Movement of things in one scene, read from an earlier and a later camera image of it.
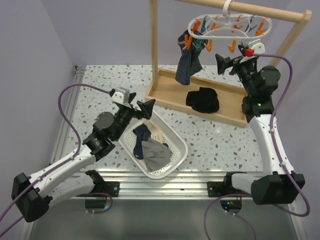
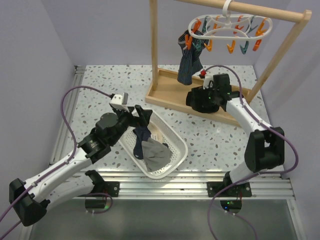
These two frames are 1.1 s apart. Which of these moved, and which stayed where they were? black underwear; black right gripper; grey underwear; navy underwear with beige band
Moved: black right gripper
Stayed: black underwear; navy underwear with beige band; grey underwear
